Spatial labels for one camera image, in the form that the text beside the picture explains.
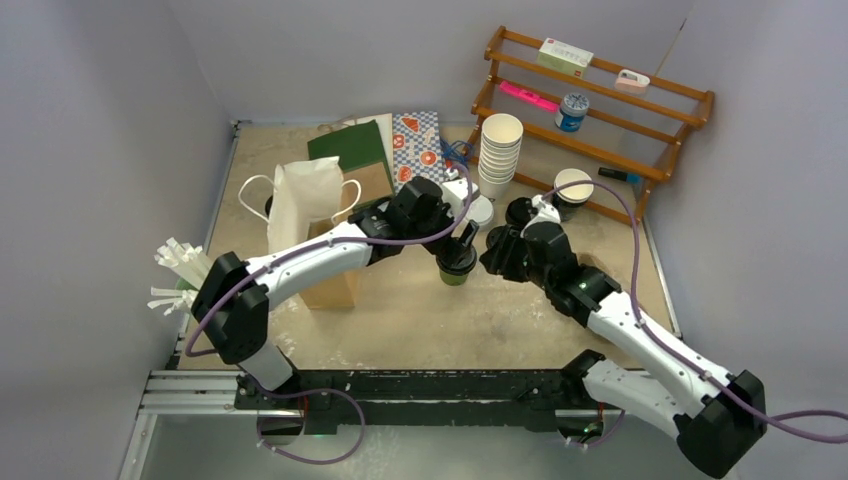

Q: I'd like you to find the single black cup lid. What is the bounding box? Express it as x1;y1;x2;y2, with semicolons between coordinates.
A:
436;245;478;276

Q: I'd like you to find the brown kraft paper bag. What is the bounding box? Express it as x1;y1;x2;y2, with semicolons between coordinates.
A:
237;156;364;311

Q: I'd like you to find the green paper coffee cup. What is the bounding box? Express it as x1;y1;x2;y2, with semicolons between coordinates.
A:
439;270;468;286

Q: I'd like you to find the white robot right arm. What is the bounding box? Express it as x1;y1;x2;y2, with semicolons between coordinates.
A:
480;221;767;479

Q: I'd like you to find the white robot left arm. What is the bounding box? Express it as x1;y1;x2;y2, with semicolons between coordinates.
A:
190;176;479;409

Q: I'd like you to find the black cup with white cup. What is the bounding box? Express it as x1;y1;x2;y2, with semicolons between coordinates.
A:
550;168;594;222

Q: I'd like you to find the green paper bag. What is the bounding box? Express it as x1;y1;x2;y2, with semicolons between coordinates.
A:
307;121;395;203

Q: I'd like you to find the white paper cup stack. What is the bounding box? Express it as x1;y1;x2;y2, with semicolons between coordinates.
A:
477;113;524;200

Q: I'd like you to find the blue checkered paper bag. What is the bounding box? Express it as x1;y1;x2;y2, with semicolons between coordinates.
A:
392;110;448;191

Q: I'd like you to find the black blue marker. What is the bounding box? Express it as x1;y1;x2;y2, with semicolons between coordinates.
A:
597;167;641;184

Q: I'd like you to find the blue lidded jar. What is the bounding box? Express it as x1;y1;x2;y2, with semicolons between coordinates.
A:
555;92;590;132

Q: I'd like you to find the wooden shelf rack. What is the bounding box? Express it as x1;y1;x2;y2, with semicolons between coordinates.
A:
465;25;715;221

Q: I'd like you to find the pink highlighter pen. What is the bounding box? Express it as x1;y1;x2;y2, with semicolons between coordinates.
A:
498;80;559;113

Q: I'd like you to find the white green box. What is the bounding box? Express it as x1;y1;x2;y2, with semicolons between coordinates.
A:
536;38;594;78

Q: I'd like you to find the pink white tape dispenser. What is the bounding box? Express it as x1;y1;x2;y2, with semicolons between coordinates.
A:
614;69;651;95

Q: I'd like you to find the green cup of stirrers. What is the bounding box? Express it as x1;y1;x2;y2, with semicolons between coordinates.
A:
147;237;213;315

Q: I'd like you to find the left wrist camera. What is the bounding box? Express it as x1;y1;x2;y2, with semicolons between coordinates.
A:
440;168;480;217

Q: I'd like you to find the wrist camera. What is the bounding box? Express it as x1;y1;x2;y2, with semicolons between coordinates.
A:
521;195;561;237
440;168;480;217

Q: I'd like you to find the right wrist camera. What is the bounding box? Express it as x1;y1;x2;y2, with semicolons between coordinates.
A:
521;195;561;237

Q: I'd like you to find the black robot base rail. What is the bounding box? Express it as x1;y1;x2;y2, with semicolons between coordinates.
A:
235;350;605;434

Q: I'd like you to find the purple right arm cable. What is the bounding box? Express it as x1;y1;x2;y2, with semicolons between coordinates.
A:
539;180;848;445

